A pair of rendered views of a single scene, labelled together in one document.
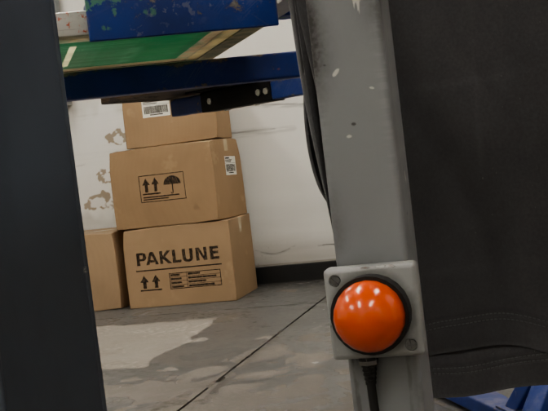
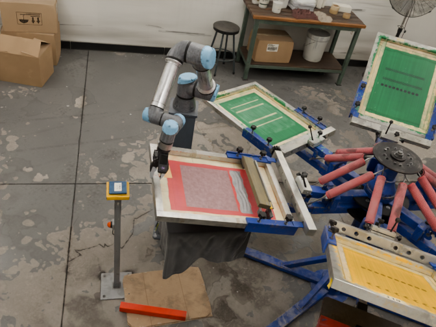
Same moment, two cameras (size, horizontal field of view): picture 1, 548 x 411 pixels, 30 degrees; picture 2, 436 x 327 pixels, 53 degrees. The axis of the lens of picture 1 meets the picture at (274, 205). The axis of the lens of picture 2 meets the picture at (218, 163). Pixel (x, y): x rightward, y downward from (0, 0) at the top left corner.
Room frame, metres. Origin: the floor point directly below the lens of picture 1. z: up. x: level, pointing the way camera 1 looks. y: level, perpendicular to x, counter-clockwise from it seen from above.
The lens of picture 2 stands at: (0.02, -1.88, 2.76)
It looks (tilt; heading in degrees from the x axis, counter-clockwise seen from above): 39 degrees down; 57
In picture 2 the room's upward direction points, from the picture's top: 11 degrees clockwise
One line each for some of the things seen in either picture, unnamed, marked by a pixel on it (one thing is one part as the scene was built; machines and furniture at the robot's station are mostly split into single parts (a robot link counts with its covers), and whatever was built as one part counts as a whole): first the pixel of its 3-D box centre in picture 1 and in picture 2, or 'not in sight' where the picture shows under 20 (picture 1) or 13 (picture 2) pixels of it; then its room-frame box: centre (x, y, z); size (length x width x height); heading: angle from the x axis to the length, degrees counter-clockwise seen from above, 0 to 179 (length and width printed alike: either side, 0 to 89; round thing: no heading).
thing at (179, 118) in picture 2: not in sight; (172, 122); (0.84, -0.13, 1.43); 0.11 x 0.11 x 0.08; 46
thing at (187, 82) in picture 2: not in sight; (187, 84); (1.13, 0.32, 1.37); 0.13 x 0.12 x 0.14; 136
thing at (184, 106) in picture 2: not in sight; (184, 100); (1.12, 0.33, 1.25); 0.15 x 0.15 x 0.10
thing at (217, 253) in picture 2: not in sight; (207, 254); (0.97, -0.51, 0.74); 0.46 x 0.04 x 0.42; 164
